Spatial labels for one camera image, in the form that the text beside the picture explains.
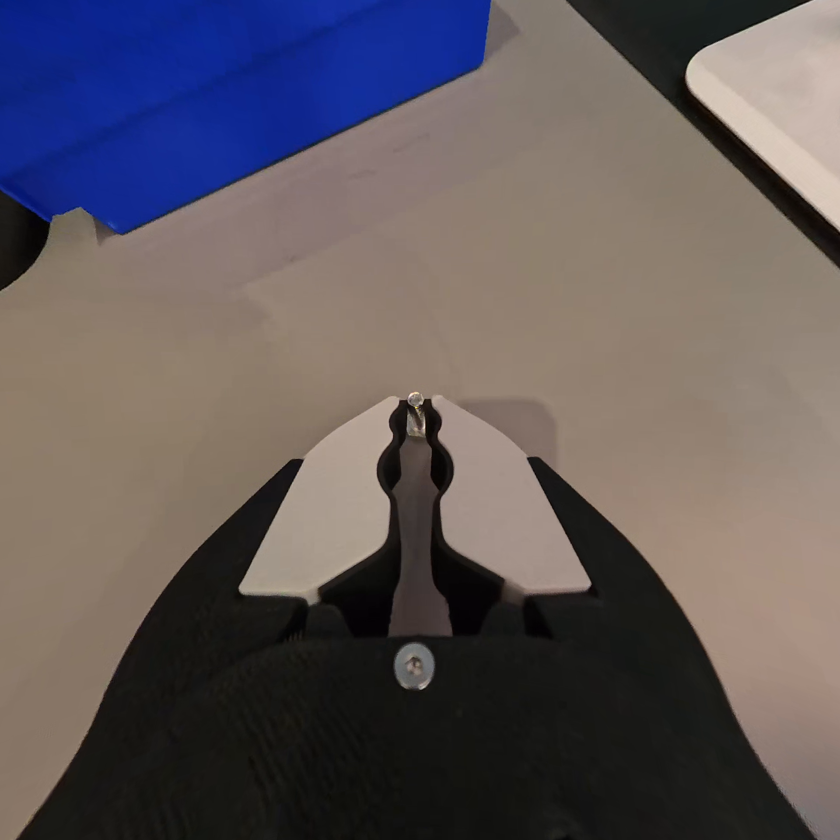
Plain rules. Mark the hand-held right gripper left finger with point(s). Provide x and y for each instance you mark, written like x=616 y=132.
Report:
x=315 y=512

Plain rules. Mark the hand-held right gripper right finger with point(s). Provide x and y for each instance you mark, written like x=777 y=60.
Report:
x=512 y=518

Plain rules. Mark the short thin silver bolt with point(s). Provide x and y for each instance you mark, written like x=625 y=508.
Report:
x=416 y=426

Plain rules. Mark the blue plastic bin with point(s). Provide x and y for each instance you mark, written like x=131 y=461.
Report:
x=197 y=98

